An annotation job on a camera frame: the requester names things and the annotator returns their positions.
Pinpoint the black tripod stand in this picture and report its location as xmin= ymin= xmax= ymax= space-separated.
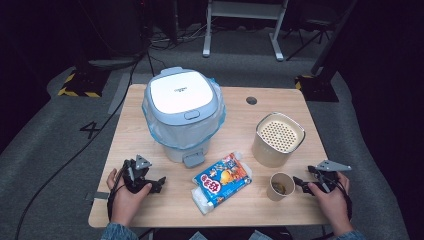
xmin=284 ymin=18 xmax=335 ymax=63

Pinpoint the person's right hand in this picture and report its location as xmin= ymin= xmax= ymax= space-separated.
xmin=307 ymin=171 xmax=354 ymax=235

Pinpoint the beige paper cup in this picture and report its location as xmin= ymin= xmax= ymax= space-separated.
xmin=265 ymin=171 xmax=297 ymax=202

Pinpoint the beige perforated strainer canister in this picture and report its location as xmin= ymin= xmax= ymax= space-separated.
xmin=251 ymin=111 xmax=307 ymax=169

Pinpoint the yellow-black striped stand base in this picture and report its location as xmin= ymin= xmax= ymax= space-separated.
xmin=56 ymin=67 xmax=111 ymax=99
xmin=294 ymin=73 xmax=340 ymax=103

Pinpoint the hand-held gripper cable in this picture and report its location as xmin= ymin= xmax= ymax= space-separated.
xmin=106 ymin=162 xmax=130 ymax=222
xmin=335 ymin=178 xmax=354 ymax=222

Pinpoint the translucent blue bin liner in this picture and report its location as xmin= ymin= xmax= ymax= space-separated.
xmin=141 ymin=77 xmax=227 ymax=151

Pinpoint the bundle of floor cables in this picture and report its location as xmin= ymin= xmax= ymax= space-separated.
xmin=149 ymin=19 xmax=209 ymax=52

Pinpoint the left hand-held gripper cable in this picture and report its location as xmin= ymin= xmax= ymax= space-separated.
xmin=106 ymin=162 xmax=130 ymax=222

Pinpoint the grey floor tape strip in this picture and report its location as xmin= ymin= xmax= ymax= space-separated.
xmin=106 ymin=72 xmax=133 ymax=116

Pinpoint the black slanted stand pole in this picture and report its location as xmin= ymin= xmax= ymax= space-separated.
xmin=309 ymin=0 xmax=360 ymax=77

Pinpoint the right hand-held gripper cable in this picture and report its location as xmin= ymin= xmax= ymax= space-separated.
xmin=335 ymin=178 xmax=354 ymax=222

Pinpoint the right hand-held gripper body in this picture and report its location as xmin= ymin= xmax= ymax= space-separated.
xmin=306 ymin=159 xmax=353 ymax=195

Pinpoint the long black floor cable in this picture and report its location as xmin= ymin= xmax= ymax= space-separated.
xmin=14 ymin=58 xmax=143 ymax=240

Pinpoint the white metal desk frame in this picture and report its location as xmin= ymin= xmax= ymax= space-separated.
xmin=201 ymin=0 xmax=290 ymax=62

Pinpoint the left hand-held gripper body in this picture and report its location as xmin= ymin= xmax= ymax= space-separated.
xmin=121 ymin=154 xmax=158 ymax=195

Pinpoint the white and blue pedal bin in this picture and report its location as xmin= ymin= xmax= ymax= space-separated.
xmin=141 ymin=66 xmax=227 ymax=169

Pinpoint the person's left hand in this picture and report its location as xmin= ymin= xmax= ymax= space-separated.
xmin=105 ymin=167 xmax=152 ymax=228

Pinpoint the blue printed snack packet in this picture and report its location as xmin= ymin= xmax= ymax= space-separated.
xmin=190 ymin=151 xmax=254 ymax=216

